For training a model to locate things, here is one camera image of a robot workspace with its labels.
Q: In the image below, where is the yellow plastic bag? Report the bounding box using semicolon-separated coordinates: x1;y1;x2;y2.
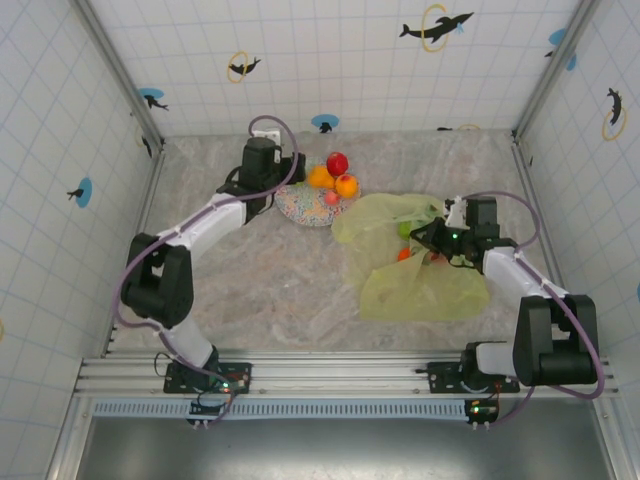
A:
330;193;491;322

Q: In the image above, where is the speckled round plate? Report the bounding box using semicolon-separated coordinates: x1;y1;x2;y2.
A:
273;180;347;230

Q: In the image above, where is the orange yellow pear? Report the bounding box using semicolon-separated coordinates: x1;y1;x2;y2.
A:
306;165;336;190

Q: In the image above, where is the penguin blue circle sticker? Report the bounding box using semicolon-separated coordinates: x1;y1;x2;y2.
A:
310;114;340;135

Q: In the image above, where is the orange peach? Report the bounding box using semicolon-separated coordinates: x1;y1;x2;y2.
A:
334;173;360;198

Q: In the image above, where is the shark blue circle sticker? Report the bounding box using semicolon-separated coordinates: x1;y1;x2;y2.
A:
138;87;170;112

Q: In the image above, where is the blue patch animal sticker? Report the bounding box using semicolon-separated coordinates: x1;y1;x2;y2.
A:
544;27;579;71

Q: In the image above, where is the grey metal sheet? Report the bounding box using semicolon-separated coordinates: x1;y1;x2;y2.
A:
49;417;619;480

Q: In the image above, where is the aluminium side rail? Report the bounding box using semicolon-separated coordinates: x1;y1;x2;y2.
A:
102;144;169;356
509;134;571;296

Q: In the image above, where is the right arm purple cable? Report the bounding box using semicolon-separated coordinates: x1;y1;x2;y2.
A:
459;191;606;429

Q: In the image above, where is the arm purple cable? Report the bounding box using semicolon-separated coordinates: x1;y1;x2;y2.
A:
459;191;606;429
113;114;301;426

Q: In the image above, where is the small dolphin ring sticker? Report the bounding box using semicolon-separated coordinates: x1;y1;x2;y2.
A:
227;49;263;84

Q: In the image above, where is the black animal ring sticker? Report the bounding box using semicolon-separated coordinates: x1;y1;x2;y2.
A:
134;124;154;159

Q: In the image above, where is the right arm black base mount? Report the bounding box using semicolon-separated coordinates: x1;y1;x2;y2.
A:
427;359;521;394

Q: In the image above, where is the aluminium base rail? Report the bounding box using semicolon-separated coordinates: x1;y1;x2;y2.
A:
74;349;621;399

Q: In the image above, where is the aluminium frame post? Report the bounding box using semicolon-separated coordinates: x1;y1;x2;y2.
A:
512;0;599;144
72;0;166;151

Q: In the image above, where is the seahorse yellow ring sticker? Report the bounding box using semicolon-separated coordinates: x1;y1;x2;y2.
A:
601;87;629;142

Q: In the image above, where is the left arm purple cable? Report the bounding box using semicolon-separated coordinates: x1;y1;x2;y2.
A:
113;114;301;426

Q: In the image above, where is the white slotted cable duct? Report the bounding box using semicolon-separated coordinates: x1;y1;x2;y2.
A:
92;399;474;419

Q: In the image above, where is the large dolphin ring sticker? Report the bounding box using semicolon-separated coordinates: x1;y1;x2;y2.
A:
398;3;475;54

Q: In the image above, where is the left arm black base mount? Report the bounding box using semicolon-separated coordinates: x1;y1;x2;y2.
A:
163;362;254;396

